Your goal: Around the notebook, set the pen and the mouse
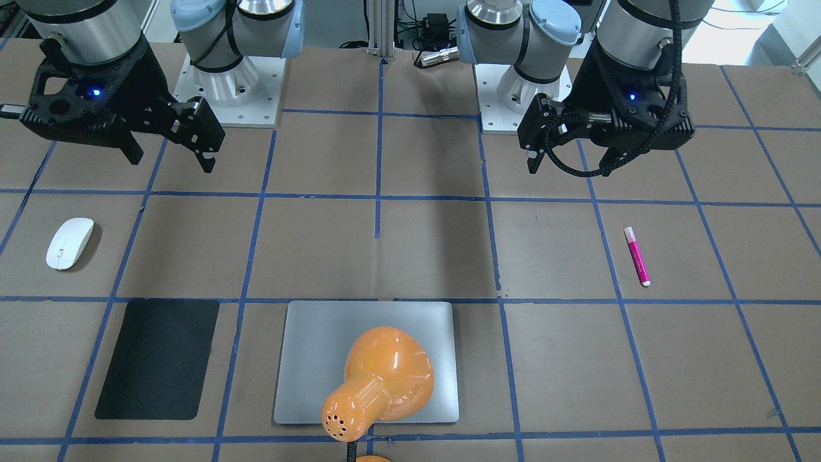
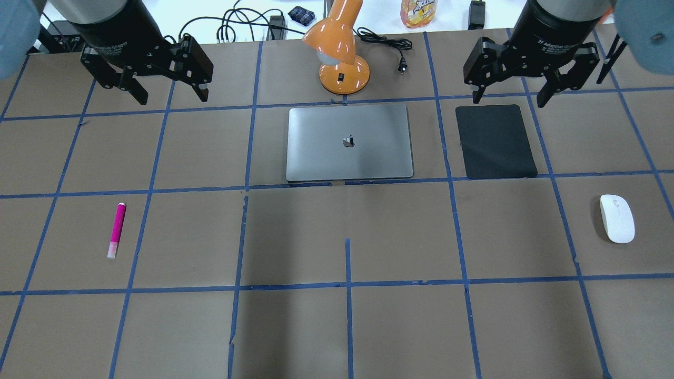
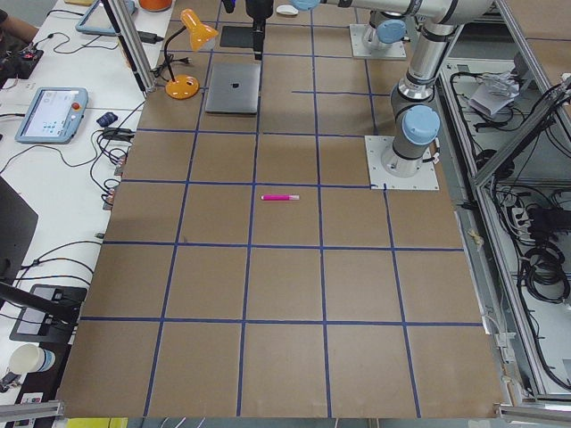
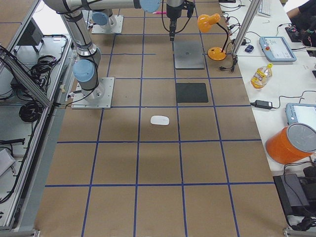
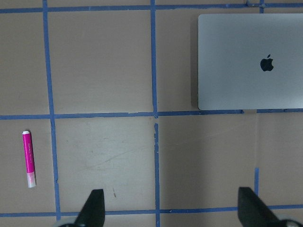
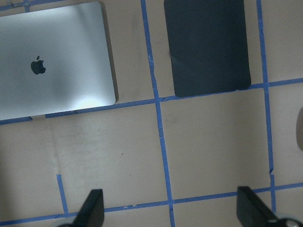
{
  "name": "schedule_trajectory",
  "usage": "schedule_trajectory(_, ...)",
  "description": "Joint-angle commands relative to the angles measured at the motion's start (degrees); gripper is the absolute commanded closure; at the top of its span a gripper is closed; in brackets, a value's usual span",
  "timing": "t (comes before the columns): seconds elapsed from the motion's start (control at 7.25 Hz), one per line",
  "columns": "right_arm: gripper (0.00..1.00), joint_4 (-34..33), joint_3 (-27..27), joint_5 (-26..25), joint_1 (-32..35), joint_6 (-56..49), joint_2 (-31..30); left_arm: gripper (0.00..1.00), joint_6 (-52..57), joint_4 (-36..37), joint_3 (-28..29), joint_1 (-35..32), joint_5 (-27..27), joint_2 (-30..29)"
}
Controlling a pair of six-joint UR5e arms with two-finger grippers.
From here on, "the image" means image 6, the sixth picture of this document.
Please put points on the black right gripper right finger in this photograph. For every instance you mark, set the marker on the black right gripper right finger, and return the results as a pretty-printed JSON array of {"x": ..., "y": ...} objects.
[{"x": 253, "y": 212}]

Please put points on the black mousepad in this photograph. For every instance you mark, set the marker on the black mousepad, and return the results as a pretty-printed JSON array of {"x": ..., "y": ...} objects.
[{"x": 207, "y": 45}]

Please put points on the silver apple laptop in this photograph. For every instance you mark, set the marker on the silver apple laptop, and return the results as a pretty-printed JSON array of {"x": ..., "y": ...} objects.
[{"x": 53, "y": 61}]

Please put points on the white computer mouse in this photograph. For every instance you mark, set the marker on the white computer mouse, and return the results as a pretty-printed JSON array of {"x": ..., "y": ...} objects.
[{"x": 299, "y": 130}]

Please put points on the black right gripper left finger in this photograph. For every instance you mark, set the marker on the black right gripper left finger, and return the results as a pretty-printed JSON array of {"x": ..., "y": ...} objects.
[{"x": 92, "y": 212}]

